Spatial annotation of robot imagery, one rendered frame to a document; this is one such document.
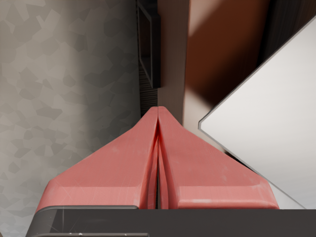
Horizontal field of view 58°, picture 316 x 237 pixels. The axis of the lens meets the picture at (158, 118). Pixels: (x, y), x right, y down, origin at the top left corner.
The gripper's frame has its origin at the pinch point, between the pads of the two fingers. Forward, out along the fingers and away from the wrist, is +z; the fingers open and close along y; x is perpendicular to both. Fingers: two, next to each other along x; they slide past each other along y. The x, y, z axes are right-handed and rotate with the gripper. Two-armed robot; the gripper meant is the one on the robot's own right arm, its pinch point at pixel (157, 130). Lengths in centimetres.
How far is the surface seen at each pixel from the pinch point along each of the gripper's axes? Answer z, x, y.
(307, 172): 2.0, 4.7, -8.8
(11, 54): 14.8, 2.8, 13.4
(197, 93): 3.5, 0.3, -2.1
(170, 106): 5.6, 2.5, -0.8
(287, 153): 1.6, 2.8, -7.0
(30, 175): 14.2, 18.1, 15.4
